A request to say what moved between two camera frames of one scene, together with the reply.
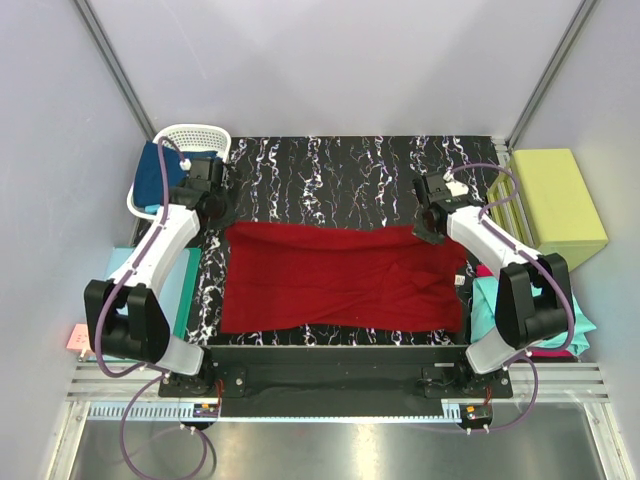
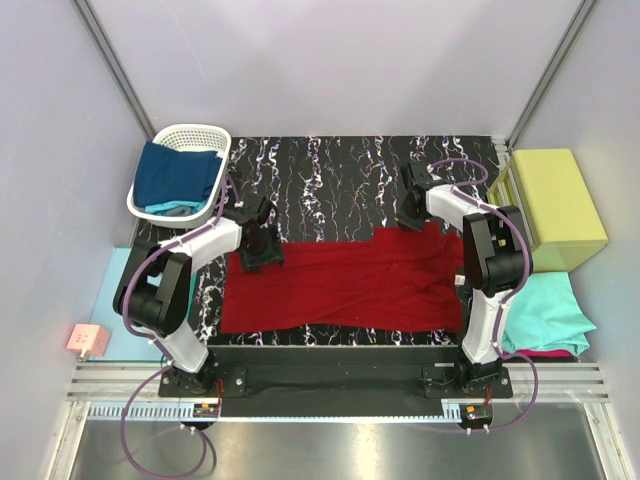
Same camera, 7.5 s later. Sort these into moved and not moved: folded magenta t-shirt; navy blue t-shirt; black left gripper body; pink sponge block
Moved: black left gripper body
Not moved: folded magenta t-shirt; navy blue t-shirt; pink sponge block
